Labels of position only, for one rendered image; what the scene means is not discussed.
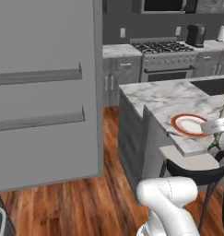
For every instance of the grey fridge door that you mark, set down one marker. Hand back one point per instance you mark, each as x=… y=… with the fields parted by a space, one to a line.
x=45 y=144

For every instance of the grey kitchen island, marble top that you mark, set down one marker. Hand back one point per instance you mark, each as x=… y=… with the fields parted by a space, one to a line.
x=138 y=147

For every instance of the steel gas stove with oven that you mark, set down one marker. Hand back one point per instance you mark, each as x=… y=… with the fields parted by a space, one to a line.
x=165 y=61

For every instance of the grey fridge door shelf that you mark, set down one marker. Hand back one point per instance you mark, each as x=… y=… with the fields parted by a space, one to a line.
x=39 y=120
x=39 y=76

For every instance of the dark sink basin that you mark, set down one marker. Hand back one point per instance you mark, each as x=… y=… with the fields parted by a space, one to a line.
x=213 y=86

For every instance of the white plate with red rim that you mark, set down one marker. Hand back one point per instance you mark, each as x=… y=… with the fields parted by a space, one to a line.
x=188 y=124

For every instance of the white wall outlet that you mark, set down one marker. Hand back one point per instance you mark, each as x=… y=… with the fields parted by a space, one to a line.
x=178 y=30
x=123 y=32

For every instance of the black stool with beige seat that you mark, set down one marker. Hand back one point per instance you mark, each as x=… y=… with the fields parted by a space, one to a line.
x=190 y=166

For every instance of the grey base cupboards, marble top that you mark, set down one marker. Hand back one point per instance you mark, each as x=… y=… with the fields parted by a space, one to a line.
x=122 y=70
x=211 y=60

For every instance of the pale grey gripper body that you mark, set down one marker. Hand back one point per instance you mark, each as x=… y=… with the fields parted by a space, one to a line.
x=216 y=125

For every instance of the grey wall cupboard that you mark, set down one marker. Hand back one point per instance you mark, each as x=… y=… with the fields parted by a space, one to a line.
x=213 y=5

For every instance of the green-grey fish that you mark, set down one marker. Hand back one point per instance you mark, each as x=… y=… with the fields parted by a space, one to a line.
x=218 y=139

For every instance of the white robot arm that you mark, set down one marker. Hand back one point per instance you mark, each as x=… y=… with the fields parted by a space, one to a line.
x=170 y=199

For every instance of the steel microwave oven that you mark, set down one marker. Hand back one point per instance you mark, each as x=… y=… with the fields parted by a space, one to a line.
x=164 y=5

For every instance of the white paper towel roll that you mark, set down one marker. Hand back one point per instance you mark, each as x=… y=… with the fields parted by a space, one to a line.
x=222 y=33

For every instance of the dark grey object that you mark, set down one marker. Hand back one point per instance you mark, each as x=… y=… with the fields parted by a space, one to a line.
x=1 y=216

